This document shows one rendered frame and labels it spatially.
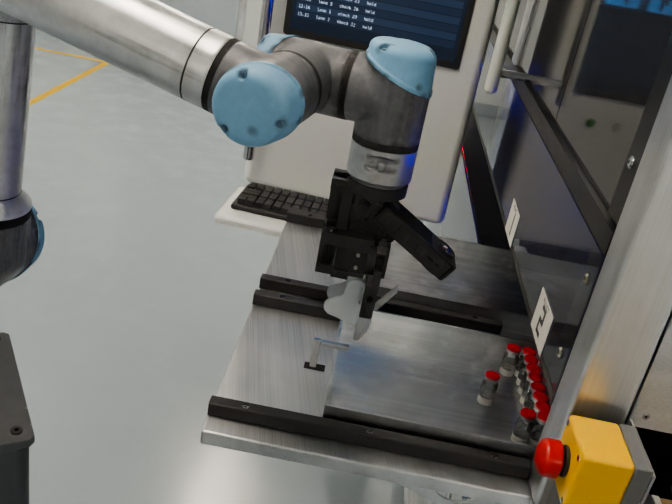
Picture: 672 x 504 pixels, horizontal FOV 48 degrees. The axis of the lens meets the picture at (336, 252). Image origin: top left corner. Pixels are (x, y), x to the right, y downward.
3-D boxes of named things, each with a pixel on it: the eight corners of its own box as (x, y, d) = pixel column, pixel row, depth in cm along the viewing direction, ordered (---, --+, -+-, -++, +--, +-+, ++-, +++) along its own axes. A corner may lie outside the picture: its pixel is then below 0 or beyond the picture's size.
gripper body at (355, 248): (321, 250, 95) (337, 160, 90) (388, 263, 95) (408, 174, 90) (313, 277, 89) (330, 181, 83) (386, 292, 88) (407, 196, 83)
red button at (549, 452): (563, 464, 82) (574, 435, 80) (570, 490, 78) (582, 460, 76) (528, 457, 82) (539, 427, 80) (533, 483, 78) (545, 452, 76)
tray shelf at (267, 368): (520, 267, 154) (522, 259, 153) (591, 522, 91) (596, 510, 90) (288, 221, 155) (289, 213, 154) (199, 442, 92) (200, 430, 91)
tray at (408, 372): (554, 366, 118) (561, 347, 117) (588, 481, 95) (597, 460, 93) (339, 323, 119) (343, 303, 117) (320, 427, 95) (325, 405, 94)
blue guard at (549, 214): (464, 67, 265) (477, 14, 257) (558, 395, 89) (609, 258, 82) (462, 67, 265) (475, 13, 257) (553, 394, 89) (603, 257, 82)
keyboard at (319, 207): (410, 225, 179) (413, 215, 178) (405, 248, 166) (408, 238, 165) (247, 188, 182) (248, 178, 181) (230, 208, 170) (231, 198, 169)
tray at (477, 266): (525, 269, 149) (530, 254, 147) (546, 339, 125) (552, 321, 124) (355, 236, 149) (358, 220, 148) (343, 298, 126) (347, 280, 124)
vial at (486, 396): (491, 398, 107) (499, 373, 105) (492, 408, 105) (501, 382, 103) (476, 395, 107) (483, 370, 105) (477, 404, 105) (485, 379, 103)
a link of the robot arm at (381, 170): (418, 139, 88) (418, 161, 81) (409, 176, 90) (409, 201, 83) (354, 127, 88) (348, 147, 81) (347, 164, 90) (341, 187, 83)
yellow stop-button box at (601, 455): (614, 477, 84) (636, 425, 81) (630, 526, 77) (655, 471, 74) (546, 463, 84) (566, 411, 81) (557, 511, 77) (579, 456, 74)
